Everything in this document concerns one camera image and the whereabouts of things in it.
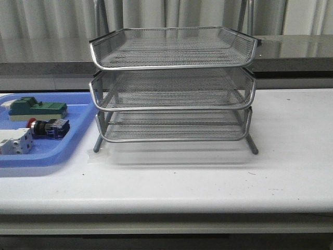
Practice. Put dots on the blue plastic tray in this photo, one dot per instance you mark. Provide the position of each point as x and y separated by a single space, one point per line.
46 151

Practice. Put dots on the silver metal rack frame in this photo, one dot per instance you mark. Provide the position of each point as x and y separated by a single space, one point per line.
101 28

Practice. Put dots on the white circuit breaker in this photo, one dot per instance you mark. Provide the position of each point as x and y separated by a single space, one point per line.
16 141

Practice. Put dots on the green and beige switch block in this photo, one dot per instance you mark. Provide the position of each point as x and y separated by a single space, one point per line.
24 108

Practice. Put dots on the red emergency stop button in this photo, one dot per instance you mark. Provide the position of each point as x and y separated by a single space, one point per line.
54 128

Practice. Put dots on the silver mesh tray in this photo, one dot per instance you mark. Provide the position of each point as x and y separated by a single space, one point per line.
173 89
176 125
170 48

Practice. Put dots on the dark grey stone counter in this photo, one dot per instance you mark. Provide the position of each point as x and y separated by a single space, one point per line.
279 56

